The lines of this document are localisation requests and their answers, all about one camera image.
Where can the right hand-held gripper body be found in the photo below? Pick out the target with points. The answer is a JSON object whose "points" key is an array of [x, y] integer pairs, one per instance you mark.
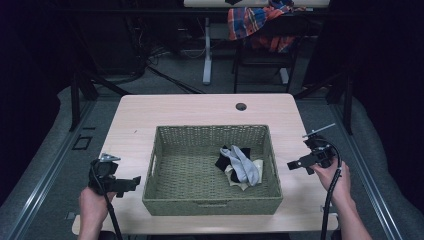
{"points": [[320, 151]]}

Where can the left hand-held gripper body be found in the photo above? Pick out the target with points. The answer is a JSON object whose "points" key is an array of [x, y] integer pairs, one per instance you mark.
{"points": [[104, 173]]}

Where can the person's right hand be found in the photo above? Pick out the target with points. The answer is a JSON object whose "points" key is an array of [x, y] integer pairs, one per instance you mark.
{"points": [[335, 181]]}

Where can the person's left hand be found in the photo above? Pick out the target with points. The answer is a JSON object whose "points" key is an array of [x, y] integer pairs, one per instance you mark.
{"points": [[95, 205]]}

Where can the cream sock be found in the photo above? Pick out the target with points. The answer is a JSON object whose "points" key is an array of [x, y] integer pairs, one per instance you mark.
{"points": [[258, 166]]}

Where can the green woven basket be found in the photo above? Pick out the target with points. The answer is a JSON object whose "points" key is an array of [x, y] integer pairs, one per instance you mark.
{"points": [[186, 180]]}

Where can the grey sock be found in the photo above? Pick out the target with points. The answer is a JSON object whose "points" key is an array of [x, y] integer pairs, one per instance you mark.
{"points": [[245, 165]]}

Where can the black metal stand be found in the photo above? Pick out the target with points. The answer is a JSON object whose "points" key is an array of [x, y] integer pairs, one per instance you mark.
{"points": [[348, 100], [76, 100]]}

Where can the black sock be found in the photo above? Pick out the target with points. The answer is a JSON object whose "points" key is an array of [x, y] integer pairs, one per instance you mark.
{"points": [[222, 162]]}

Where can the black chair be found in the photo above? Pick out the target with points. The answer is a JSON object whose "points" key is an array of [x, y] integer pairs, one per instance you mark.
{"points": [[266, 61]]}

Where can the plaid cloth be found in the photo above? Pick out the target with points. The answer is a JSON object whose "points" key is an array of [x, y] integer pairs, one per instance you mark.
{"points": [[246, 21]]}

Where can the white background table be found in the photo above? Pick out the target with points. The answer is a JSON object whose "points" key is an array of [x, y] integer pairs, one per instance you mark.
{"points": [[256, 3]]}

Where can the metal floor rail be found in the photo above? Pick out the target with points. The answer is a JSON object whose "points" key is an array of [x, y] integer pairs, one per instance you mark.
{"points": [[366, 180], [46, 176]]}

